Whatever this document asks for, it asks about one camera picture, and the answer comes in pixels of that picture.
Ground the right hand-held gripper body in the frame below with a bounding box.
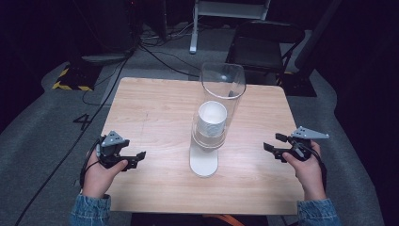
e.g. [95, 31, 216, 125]
[284, 125, 330, 163]

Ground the clear plastic cup dispenser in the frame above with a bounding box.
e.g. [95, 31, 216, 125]
[188, 61, 247, 179]

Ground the white paper cup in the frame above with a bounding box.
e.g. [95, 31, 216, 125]
[196, 100, 229, 139]

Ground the person's left hand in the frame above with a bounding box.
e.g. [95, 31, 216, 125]
[81, 150, 129, 200]

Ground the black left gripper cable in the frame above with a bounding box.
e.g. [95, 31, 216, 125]
[78, 137, 104, 189]

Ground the black folding chair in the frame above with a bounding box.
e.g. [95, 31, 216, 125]
[225, 20, 307, 87]

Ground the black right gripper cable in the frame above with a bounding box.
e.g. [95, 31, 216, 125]
[297, 142, 328, 192]

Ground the yellow black striped floor plate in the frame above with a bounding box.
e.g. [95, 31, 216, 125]
[51, 63, 96, 92]

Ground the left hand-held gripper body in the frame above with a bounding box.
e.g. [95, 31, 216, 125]
[98, 130, 131, 170]

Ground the orange strap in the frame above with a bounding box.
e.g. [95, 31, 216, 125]
[202, 214, 247, 226]

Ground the person's right hand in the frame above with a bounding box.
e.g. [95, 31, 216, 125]
[281, 139, 327, 202]

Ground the white metal table frame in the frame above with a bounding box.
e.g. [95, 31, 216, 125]
[188, 0, 272, 55]

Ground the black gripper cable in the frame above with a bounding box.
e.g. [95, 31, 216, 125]
[297, 142, 328, 192]
[78, 137, 104, 189]

